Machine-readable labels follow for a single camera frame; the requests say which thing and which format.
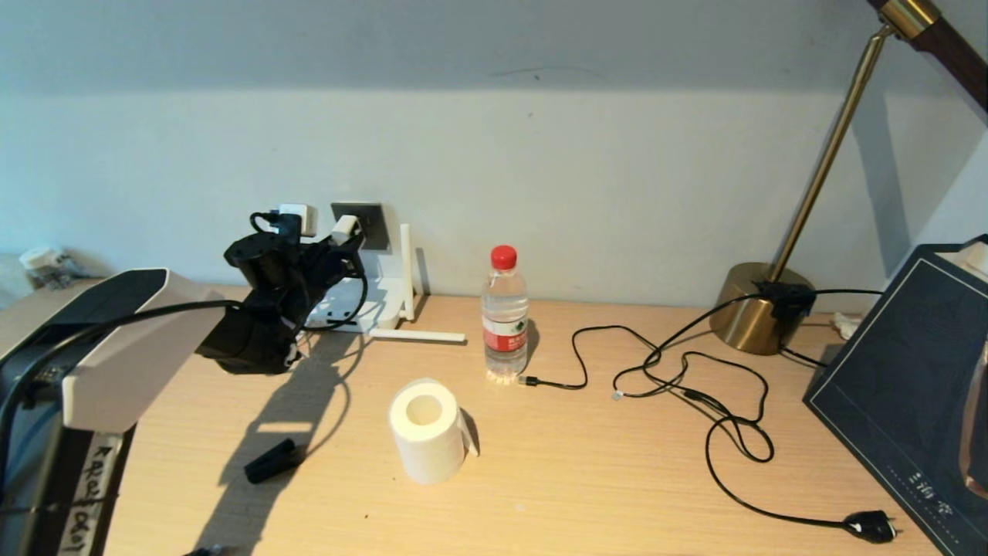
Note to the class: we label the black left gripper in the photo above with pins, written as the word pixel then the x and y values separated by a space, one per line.
pixel 282 270

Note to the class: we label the white power adapter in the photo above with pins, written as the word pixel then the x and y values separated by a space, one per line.
pixel 346 229

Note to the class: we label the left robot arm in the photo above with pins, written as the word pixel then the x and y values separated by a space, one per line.
pixel 116 371

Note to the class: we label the white router with antennas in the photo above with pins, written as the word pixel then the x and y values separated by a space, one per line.
pixel 386 297

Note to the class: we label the water bottle red cap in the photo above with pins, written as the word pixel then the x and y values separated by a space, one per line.
pixel 505 340

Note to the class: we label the black plastic clip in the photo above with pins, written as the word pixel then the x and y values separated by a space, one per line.
pixel 272 463

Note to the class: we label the white toilet paper roll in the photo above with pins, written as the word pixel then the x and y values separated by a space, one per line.
pixel 428 454

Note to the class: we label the brass desk lamp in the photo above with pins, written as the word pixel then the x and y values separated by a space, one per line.
pixel 749 315

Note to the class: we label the black adapter on lamp base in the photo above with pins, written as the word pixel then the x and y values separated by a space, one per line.
pixel 786 297

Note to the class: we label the small white connector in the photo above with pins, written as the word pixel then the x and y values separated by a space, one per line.
pixel 845 324

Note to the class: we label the dark blue gift bag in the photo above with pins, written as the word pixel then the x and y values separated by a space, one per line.
pixel 891 386

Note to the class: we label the grey wall socket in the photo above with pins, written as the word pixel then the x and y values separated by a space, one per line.
pixel 374 228

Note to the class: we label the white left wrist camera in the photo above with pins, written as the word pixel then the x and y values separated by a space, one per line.
pixel 301 218

